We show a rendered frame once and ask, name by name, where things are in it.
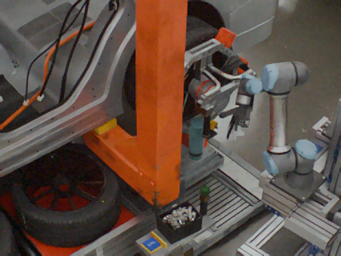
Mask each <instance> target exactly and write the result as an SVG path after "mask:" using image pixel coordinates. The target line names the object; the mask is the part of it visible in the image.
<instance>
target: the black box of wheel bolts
mask: <svg viewBox="0 0 341 256"><path fill-rule="evenodd" d="M156 217H157V229H158V230H159V231H160V232H161V233H162V235H163V236H164V237H165V238H166V240H167V241H168V242H169V243H170V244H173V243H176V242H178V241H180V240H181V239H184V238H185V237H188V236H190V235H192V234H194V233H196V232H197V231H200V230H201V227H202V218H203V215H201V214H200V213H199V212H198V211H197V210H196V209H195V208H194V207H193V206H192V205H191V204H190V203H189V202H188V201H185V202H184V203H181V204H180V205H178V206H176V207H172V208H170V209H168V210H166V211H164V212H162V213H160V214H158V215H156Z"/></svg>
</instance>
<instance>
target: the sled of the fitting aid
mask: <svg viewBox="0 0 341 256"><path fill-rule="evenodd" d="M207 145H208V146H209V147H211V146H210V145H209V144H208V143H207ZM211 148H212V147H211ZM212 149H213V148H212ZM214 150H215V151H216V155H215V156H214V157H213V158H212V159H210V160H209V161H207V162H206V163H204V164H203V165H201V166H199V167H197V168H196V169H194V170H192V171H191V172H189V173H187V174H186V175H184V177H185V178H186V188H187V187H189V186H191V185H192V184H193V183H195V182H197V181H198V180H200V179H202V178H203V177H205V176H207V175H208V174H210V173H212V172H213V171H215V170H216V169H218V168H220V167H222V166H223V165H224V156H223V155H222V154H220V153H219V152H218V151H217V150H216V149H214Z"/></svg>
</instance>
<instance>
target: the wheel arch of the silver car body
mask: <svg viewBox="0 0 341 256"><path fill-rule="evenodd" d="M187 15H192V16H195V17H197V18H199V19H200V20H203V21H204V22H206V23H208V24H209V25H211V26H213V27H214V28H216V29H218V30H219V29H220V28H221V27H224V28H225V29H227V26H226V21H225V18H224V17H223V15H222V13H221V12H220V10H219V9H218V7H217V6H216V5H215V4H213V3H210V2H208V1H205V0H188V1H187ZM135 47H136V46H135ZM134 49H135V48H134ZM133 51H134V50H133ZM132 54H133V52H132ZM132 54H131V56H132ZM130 59H131V57H130ZM130 59H129V61H130ZM128 64H129V62H128ZM128 64H127V67H128ZM126 70H127V68H126ZM126 70H125V73H126ZM124 78H125V76H124ZM122 88H123V82H122V86H121V107H122V111H123V104H122ZM123 113H124V111H123Z"/></svg>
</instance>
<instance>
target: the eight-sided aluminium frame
mask: <svg viewBox="0 0 341 256"><path fill-rule="evenodd" d="M217 51H220V52H221V53H223V54H224V55H226V60H227V59H228V58H229V57H230V56H233V55H234V56H237V57H238V58H239V56H238V55H237V54H236V53H235V52H232V51H231V50H230V49H228V48H226V47H225V46H224V44H223V43H221V42H220V41H217V40H216V39H210V40H209V41H207V42H206V43H203V44H201V45H198V46H196V47H194V48H192V49H190V51H187V52H186V53H184V75H185V74H186V73H187V72H188V69H189V68H190V66H191V65H192V64H193V63H194V62H195V61H198V60H199V59H202V58H203V57H206V56H208V55H210V54H211V53H214V52H217ZM227 74H228V75H238V68H236V69H234V70H232V71H227ZM233 81H235V80H230V79H225V80H224V85H223V86H222V87H224V86H226V85H228V83H231V82H233ZM218 114H219V113H215V111H212V115H210V120H211V121H212V120H213V119H216V117H217V116H218ZM196 117H198V118H201V119H204V115H202V114H201V113H200V114H198V115H197V116H195V117H193V118H196ZM193 118H192V119H193ZM190 120H191V119H189V120H188V121H185V122H184V123H182V133H184V134H186V135H188V134H189V128H190Z"/></svg>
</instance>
